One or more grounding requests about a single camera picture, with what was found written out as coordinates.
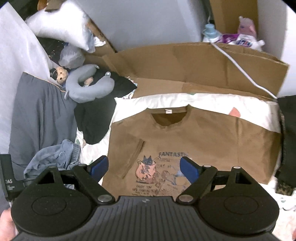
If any white cable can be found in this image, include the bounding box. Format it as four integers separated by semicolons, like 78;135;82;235
207;38;278;100

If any brown cardboard sheet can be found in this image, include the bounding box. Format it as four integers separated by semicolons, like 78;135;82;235
85;42;288;100

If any black cloth beside pillow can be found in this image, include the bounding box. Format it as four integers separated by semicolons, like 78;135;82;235
74;72;137;145

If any leopard print cloth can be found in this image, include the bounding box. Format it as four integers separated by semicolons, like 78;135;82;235
275;180;295;196

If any clear plastic bag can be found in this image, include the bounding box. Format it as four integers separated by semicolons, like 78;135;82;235
58;44;85;69

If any cream bear print bedsheet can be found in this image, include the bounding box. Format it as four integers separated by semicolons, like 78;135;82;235
75;92;296;232

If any blue denim garment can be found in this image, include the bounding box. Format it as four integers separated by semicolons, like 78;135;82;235
23;140;81;179

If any detergent refill pouch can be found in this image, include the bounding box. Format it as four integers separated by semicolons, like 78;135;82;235
222;16;265;51

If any person's left hand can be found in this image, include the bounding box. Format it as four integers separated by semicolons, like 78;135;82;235
0;208;16;241

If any grey blue pillow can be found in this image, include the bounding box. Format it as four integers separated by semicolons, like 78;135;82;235
9;73;77;180

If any grey neck pillow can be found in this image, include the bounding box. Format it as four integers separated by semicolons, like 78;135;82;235
64;64;115;103

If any light blue bottle cap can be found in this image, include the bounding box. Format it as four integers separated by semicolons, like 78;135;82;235
203;24;222;43

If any upright cardboard panel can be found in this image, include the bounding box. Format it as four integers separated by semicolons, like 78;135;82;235
210;0;258;34

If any black folded garment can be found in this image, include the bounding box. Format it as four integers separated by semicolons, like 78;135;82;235
276;95;296;188

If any white pillow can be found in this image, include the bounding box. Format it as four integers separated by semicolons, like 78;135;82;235
25;1;95;53

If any brown printed t-shirt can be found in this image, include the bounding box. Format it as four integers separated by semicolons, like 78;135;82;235
102;105;281;197

